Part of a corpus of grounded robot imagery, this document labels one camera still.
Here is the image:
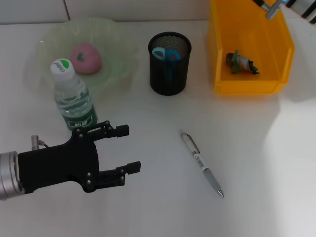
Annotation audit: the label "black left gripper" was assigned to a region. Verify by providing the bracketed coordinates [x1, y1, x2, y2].
[18, 120, 141, 195]

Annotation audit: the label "green label water bottle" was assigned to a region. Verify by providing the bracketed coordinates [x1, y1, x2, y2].
[50, 58, 99, 132]

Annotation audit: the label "pink toy peach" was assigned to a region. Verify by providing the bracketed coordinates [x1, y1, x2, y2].
[71, 43, 102, 75]

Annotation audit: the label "blue cyan scissors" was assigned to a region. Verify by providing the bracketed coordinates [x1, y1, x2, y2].
[152, 47, 181, 65]

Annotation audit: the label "small green toy figure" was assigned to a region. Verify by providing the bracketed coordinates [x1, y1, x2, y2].
[226, 49, 260, 75]

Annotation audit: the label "black mesh pen holder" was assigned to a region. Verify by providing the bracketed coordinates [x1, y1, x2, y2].
[148, 31, 193, 96]

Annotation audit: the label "silver ballpoint pen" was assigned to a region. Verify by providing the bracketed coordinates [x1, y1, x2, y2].
[180, 129, 225, 198]

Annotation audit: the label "translucent green fruit plate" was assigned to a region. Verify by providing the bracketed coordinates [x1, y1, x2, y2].
[36, 17, 139, 92]

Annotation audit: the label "yellow plastic bin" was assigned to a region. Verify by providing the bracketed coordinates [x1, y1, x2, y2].
[206, 0, 296, 95]

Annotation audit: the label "left gripper cable with plugs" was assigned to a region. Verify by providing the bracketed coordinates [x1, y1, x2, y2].
[31, 134, 50, 150]

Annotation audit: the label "gripper cable with plugs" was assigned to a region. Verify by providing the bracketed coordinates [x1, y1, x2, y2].
[251, 0, 284, 20]
[31, 134, 50, 150]

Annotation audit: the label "right gripper cable with plugs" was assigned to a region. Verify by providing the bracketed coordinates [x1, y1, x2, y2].
[251, 0, 284, 20]

